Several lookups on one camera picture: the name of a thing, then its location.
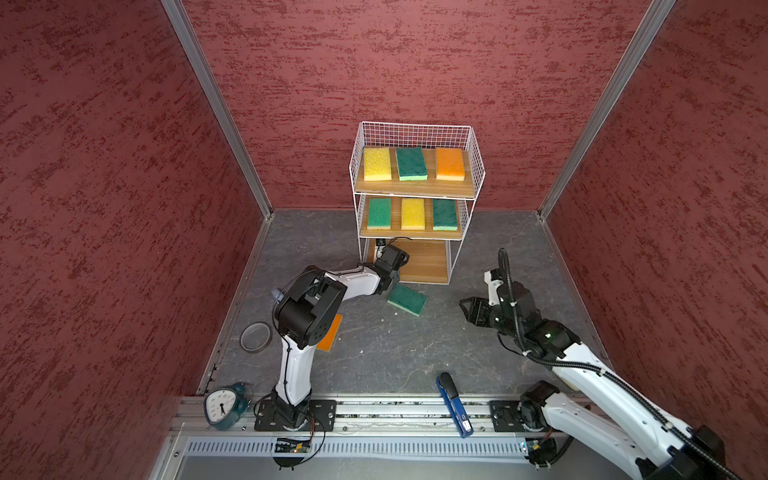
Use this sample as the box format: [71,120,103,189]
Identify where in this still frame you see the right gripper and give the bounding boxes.
[458,297,522,339]

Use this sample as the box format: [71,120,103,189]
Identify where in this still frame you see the dark green sponge top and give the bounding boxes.
[387,284,427,316]

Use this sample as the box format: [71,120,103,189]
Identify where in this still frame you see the dark green sponge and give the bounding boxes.
[395,148,428,181]
[387,284,427,316]
[432,199,459,232]

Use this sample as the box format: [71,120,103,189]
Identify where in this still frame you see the bright green sponge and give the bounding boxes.
[367,198,391,230]

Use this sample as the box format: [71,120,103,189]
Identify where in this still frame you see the yellow sponge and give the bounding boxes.
[363,148,392,182]
[401,198,426,231]

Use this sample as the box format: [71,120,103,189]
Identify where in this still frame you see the white wire shelf rack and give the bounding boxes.
[349,121,486,285]

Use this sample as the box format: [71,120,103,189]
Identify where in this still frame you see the orange sponge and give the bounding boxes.
[435,148,466,182]
[317,314,343,352]

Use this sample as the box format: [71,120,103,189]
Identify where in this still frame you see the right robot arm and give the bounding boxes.
[459,275,737,479]

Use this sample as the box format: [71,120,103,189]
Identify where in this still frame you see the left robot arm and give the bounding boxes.
[271,245,409,430]

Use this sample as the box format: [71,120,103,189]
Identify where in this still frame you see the middle wooden shelf board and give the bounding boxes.
[356,194,470,241]

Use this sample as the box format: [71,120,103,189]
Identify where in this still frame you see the wooden shelf board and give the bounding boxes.
[354,147,477,200]
[356,194,470,241]
[393,238,450,285]

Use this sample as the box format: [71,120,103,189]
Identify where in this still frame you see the bottom wooden shelf board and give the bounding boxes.
[393,238,450,285]

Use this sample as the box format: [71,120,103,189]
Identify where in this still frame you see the top wooden shelf board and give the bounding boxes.
[354,147,477,200]

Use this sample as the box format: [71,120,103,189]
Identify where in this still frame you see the blue black stapler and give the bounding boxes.
[436,372,474,438]

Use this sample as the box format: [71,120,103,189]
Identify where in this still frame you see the right circuit board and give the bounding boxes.
[525,438,558,463]

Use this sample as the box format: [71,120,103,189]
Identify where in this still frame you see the circuit board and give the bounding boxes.
[525,438,558,463]
[274,438,313,455]

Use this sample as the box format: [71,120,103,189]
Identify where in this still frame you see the black tape roll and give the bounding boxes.
[239,322,273,354]

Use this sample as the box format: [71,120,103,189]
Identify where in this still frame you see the left circuit board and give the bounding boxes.
[274,438,313,455]

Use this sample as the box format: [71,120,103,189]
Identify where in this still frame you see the teal alarm clock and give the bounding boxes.
[203,382,249,431]

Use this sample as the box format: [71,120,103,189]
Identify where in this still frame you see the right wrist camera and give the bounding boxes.
[484,268,508,307]

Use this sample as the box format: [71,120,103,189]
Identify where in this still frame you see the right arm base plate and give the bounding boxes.
[488,400,553,435]

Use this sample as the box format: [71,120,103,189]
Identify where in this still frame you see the aluminium mounting rail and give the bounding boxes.
[170,391,608,437]

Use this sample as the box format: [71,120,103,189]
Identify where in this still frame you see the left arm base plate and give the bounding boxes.
[254,399,338,433]

